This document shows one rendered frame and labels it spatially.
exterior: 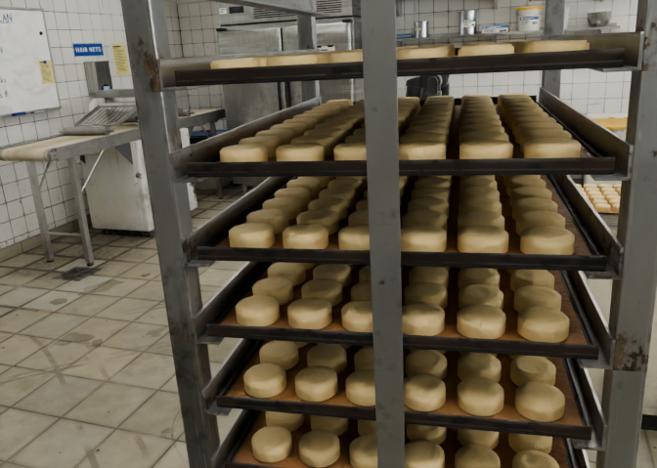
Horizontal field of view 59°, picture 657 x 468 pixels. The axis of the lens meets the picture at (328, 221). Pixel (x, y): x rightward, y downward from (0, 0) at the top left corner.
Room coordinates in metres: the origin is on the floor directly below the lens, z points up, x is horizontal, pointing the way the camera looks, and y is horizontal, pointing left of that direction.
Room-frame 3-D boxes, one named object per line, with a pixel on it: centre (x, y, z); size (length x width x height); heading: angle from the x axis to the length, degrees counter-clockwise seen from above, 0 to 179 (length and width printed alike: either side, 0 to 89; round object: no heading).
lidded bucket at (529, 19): (5.80, -2.01, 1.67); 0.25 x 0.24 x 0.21; 70
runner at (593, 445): (0.79, -0.32, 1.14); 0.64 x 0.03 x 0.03; 166
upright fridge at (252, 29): (6.25, 0.21, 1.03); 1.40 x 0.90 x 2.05; 70
